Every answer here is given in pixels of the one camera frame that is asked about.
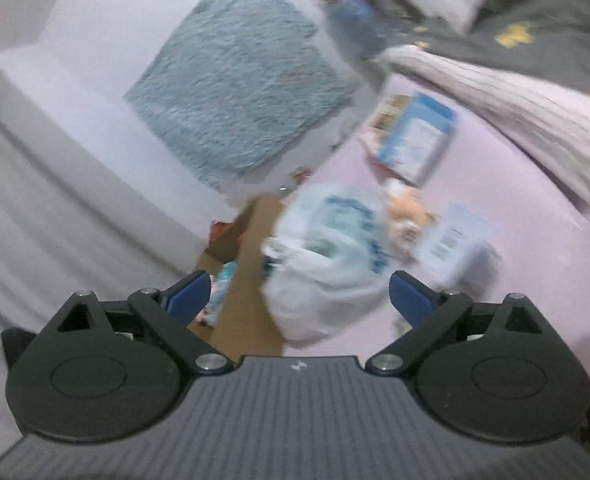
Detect floral wall cloth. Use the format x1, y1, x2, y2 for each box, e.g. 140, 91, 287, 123
122, 0, 362, 194

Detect white plush toy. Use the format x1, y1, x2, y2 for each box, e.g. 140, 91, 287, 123
384, 179, 439, 257

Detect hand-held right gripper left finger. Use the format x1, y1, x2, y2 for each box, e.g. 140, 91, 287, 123
55, 269, 234, 376

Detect red snack bag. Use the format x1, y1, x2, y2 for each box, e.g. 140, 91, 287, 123
210, 219, 236, 242

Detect white plastic bag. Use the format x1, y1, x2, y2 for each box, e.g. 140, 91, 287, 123
262, 182, 416, 350

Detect blue water jug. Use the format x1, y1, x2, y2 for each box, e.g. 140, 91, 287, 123
324, 0, 392, 59

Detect striped white blanket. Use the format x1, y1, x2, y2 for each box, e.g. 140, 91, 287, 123
375, 0, 590, 233

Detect grey blanket with yellow stars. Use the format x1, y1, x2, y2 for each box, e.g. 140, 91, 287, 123
419, 0, 590, 97

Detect brown cardboard box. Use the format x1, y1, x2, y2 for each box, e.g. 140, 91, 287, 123
190, 194, 286, 357

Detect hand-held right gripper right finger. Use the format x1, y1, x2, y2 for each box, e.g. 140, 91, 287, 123
365, 269, 546, 376

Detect light blue white box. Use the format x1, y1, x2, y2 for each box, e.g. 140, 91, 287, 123
375, 91, 459, 187
419, 204, 502, 287

